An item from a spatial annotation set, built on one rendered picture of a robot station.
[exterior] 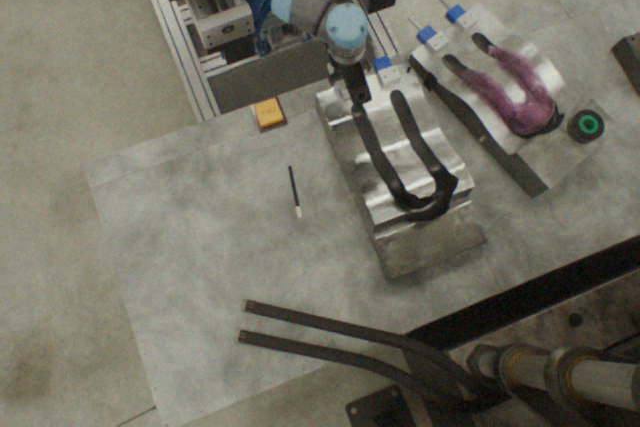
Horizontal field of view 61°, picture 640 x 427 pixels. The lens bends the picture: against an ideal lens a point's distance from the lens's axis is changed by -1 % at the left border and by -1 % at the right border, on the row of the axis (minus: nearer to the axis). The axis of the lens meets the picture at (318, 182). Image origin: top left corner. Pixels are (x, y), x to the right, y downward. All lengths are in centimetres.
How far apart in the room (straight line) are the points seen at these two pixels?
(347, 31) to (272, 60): 121
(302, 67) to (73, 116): 100
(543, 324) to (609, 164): 47
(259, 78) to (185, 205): 89
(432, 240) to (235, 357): 55
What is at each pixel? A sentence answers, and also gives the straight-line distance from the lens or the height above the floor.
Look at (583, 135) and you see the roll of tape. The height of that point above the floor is 95.
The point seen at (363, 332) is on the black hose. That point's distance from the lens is 130.
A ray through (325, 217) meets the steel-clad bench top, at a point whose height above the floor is 80.
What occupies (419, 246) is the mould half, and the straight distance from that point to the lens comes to 137.
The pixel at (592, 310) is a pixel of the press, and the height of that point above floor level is 79.
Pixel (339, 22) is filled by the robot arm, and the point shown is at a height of 129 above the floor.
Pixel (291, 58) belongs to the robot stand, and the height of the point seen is 21.
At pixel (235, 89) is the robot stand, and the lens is 220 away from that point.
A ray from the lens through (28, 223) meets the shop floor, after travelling 248.
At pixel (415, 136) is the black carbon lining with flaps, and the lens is 142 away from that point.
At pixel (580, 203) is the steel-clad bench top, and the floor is 80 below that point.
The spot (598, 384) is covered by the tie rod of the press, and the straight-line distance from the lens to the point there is 91.
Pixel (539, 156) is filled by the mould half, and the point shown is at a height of 91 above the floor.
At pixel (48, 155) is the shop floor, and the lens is 253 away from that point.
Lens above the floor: 219
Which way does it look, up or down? 75 degrees down
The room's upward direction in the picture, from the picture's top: 6 degrees clockwise
